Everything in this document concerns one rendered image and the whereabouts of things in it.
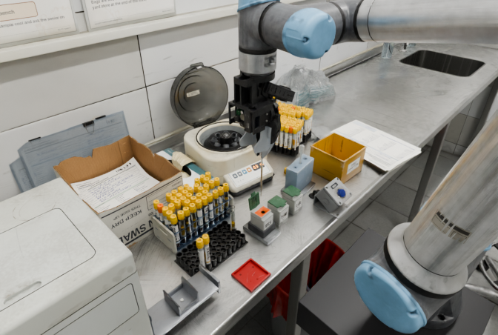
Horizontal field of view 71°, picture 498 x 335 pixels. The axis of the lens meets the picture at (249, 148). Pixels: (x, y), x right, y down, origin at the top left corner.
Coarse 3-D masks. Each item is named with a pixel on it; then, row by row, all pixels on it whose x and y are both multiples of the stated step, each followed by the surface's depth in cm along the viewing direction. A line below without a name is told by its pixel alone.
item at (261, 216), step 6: (252, 210) 93; (258, 210) 93; (264, 210) 93; (270, 210) 93; (252, 216) 93; (258, 216) 91; (264, 216) 92; (270, 216) 93; (252, 222) 94; (258, 222) 92; (264, 222) 91; (270, 222) 94; (264, 228) 92
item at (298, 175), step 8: (296, 160) 109; (304, 160) 109; (312, 160) 109; (288, 168) 105; (296, 168) 105; (304, 168) 106; (312, 168) 112; (288, 176) 106; (296, 176) 104; (304, 176) 108; (288, 184) 108; (296, 184) 106; (304, 184) 110; (312, 184) 113; (304, 192) 110
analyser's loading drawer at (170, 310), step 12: (192, 276) 80; (204, 276) 80; (180, 288) 77; (192, 288) 74; (204, 288) 77; (216, 288) 77; (168, 300) 73; (192, 300) 75; (204, 300) 75; (156, 312) 72; (168, 312) 72; (180, 312) 71; (156, 324) 70; (168, 324) 70
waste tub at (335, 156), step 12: (324, 144) 122; (336, 144) 124; (348, 144) 121; (360, 144) 117; (312, 156) 118; (324, 156) 114; (336, 156) 127; (348, 156) 123; (360, 156) 116; (324, 168) 116; (336, 168) 112; (348, 168) 113; (360, 168) 120
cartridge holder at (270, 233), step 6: (246, 228) 96; (252, 228) 95; (258, 228) 93; (270, 228) 94; (252, 234) 95; (258, 234) 94; (264, 234) 92; (270, 234) 94; (276, 234) 94; (264, 240) 93; (270, 240) 93
